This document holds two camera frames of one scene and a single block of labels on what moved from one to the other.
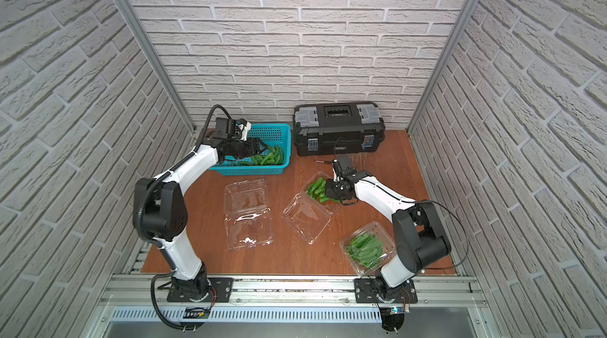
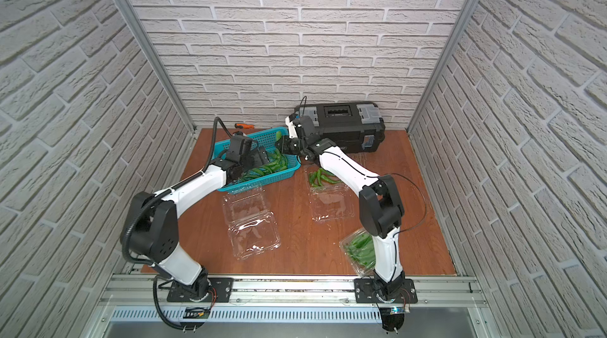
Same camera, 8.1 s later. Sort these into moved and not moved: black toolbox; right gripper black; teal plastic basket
Moved: right gripper black; teal plastic basket
Not moved: black toolbox
